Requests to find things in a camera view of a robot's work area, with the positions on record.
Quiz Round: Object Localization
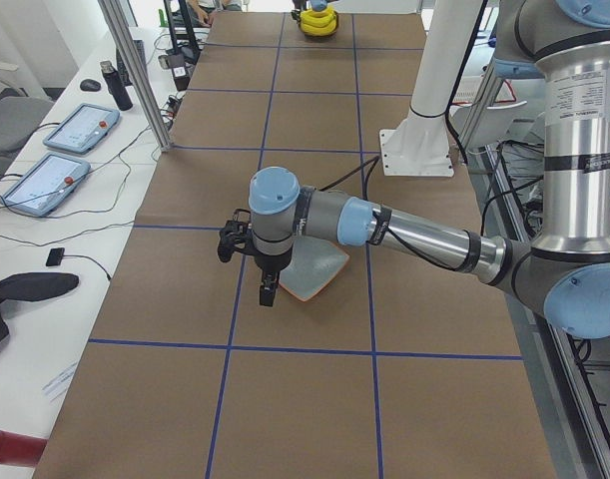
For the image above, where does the yellow banana bunch in basket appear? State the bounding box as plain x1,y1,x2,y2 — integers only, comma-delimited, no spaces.
299,8,338,37

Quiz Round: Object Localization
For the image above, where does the black water bottle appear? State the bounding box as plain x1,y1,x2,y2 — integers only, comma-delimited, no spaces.
100,60,133,111

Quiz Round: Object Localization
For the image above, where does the upper blue teach pendant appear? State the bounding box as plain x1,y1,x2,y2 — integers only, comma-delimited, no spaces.
43,103,121,155

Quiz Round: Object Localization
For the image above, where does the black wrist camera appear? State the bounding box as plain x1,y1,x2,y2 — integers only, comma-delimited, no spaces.
217,209,255,263

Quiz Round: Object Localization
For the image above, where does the black computer mouse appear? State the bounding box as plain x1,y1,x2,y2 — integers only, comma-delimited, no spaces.
79,79,102,92

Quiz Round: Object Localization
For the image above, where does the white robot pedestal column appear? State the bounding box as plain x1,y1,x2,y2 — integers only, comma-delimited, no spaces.
379,0,486,178

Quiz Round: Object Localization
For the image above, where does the blue teach pendant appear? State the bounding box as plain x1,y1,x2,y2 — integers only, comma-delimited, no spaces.
43,103,121,155
0,153,91,218

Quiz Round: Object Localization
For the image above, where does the small black box device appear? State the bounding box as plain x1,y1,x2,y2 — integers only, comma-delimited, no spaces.
45,247,65,267

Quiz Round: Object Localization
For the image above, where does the woven wicker basket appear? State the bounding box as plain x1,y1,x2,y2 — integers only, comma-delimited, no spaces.
299,11,342,39

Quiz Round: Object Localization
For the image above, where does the black jacket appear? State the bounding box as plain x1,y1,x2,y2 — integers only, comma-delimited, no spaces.
0,272,80,344

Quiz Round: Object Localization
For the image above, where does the grey office chair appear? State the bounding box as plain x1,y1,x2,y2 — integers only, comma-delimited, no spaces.
0,60,54,191

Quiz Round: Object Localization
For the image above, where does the red cylinder object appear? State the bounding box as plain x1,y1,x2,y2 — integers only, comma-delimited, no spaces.
0,430,48,467

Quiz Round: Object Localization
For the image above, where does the lower blue teach pendant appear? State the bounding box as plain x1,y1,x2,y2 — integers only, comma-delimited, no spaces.
0,153,91,218

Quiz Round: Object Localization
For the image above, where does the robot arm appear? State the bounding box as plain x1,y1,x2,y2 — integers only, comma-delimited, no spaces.
241,1,610,339

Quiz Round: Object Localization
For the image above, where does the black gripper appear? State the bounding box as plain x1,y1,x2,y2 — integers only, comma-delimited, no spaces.
255,249,292,306

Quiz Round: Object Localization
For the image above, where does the grey square plate orange rim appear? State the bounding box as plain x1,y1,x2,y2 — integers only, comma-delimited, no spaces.
280,237,349,301

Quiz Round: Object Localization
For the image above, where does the aluminium frame post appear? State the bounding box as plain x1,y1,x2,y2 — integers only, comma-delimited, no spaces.
98,0,172,152

